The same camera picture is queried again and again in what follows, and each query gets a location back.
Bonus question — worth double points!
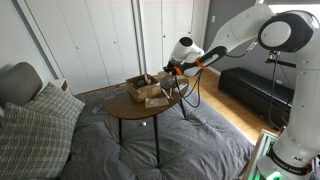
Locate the gray bed mattress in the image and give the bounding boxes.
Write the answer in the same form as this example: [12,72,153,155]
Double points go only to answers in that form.
[61,88,254,180]

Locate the black leather bench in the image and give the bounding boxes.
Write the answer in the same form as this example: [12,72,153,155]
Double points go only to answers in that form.
[218,67,294,128]

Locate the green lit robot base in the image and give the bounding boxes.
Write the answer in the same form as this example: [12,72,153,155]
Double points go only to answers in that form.
[243,129,284,180]

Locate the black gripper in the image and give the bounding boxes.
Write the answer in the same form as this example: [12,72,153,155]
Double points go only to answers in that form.
[163,64,176,76]

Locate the brown cardboard box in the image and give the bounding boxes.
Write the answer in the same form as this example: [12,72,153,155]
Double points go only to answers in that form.
[126,74,161,103]

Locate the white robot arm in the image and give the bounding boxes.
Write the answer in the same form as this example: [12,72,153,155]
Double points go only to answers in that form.
[164,4,320,180]

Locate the plaid gray pillow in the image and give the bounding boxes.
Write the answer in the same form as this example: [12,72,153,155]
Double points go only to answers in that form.
[0,103,75,180]
[23,82,85,123]

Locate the left gray headboard cushion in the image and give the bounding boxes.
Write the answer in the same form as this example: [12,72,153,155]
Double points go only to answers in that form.
[0,62,43,108]

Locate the dark wooden side table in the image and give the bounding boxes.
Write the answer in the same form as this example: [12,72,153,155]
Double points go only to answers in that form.
[103,78,189,163]

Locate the brown paper sheet stack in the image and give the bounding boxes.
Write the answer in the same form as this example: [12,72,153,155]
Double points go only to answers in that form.
[145,97,169,108]

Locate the white wardrobe doors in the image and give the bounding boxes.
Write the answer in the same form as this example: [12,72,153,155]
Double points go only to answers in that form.
[16,0,210,94]

